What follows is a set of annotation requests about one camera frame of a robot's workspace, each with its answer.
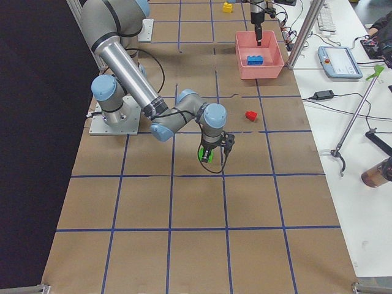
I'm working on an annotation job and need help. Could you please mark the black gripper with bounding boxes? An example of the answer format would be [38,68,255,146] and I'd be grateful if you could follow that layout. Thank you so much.
[199,130,235,162]
[251,9,276,47]

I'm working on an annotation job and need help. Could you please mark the blue toy block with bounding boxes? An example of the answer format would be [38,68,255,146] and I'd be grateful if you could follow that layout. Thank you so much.
[246,55,264,66]

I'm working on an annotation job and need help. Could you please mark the green toy block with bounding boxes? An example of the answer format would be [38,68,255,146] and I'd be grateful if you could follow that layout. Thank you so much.
[198,145,214,163]

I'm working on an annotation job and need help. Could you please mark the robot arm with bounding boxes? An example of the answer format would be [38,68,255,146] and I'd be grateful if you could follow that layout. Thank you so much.
[249,0,276,47]
[68,1,235,162]

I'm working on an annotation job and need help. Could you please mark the pink plastic box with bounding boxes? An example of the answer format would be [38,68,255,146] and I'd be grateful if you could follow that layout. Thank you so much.
[235,31,284,80]

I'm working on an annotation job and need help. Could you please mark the yellow toy block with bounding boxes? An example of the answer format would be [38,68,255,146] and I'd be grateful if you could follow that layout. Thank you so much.
[222,2,233,13]

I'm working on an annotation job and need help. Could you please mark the red toy block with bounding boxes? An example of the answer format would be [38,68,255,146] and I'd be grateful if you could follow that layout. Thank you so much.
[245,111,258,121]

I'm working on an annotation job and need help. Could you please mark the white keyboard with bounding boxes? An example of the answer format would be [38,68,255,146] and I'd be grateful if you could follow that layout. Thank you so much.
[317,6,336,34]

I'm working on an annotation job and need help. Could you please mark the teach pendant tablet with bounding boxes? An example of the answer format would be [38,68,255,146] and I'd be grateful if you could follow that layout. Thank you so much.
[317,46,363,80]

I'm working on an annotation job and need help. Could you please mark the black power adapter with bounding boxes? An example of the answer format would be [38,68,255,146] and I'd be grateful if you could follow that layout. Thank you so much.
[313,90,335,100]

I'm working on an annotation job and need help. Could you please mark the brown bottle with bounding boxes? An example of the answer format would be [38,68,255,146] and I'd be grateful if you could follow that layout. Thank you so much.
[361,157,391,187]

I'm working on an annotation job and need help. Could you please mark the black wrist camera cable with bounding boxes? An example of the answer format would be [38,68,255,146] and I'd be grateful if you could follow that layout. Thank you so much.
[197,143,232,175]

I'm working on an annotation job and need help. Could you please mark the aluminium frame post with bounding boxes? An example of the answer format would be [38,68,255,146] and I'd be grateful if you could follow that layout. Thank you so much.
[287,0,324,70]

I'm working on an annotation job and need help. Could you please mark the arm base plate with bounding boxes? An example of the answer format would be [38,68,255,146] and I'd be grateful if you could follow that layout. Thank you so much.
[89,95,141,135]
[138,18,154,43]

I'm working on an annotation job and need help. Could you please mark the green handled reacher grabber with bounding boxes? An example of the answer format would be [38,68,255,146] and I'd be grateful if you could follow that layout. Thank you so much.
[321,64,385,177]

